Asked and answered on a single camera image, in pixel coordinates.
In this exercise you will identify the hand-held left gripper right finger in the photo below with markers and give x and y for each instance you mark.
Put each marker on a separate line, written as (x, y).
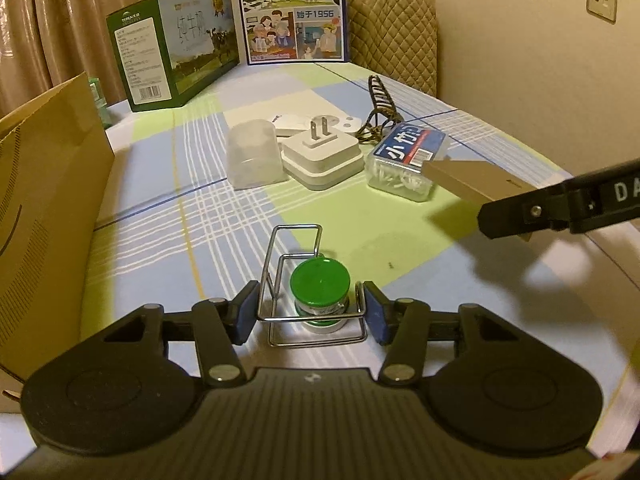
(375, 315)

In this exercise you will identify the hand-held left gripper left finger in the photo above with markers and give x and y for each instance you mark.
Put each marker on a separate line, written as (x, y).
(247, 311)

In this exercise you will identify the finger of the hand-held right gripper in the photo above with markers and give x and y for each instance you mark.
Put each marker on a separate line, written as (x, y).
(520, 212)

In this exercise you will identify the small tan box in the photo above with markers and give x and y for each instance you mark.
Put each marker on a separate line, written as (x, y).
(470, 180)

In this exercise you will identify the green lid jar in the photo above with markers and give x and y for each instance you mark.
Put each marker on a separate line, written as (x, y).
(320, 282)

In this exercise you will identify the clear cotton swab box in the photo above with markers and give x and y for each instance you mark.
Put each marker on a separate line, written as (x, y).
(395, 170)

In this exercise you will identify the translucent plastic cup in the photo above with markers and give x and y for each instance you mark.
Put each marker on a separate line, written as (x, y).
(252, 155)

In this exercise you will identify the white power adapter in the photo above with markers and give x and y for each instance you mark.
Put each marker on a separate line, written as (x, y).
(325, 162)

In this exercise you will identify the large cardboard box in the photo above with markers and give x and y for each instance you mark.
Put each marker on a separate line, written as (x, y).
(45, 210)

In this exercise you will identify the plaid tablecloth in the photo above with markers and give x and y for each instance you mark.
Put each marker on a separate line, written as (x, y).
(200, 240)

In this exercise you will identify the white remote control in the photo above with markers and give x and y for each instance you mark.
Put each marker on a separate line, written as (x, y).
(345, 123)

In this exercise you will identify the beige quilted chair back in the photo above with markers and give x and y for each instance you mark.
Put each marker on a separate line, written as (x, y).
(395, 30)

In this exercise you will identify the green wrapped tissue pack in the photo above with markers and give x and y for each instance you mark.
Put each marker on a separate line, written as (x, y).
(98, 102)

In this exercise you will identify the green milk carton box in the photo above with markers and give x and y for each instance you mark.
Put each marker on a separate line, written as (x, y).
(150, 60)

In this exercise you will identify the blue milk carton box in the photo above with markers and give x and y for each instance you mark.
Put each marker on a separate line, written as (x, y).
(292, 15)

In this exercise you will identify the brown patterned curtain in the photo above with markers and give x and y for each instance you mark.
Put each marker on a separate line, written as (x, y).
(50, 20)

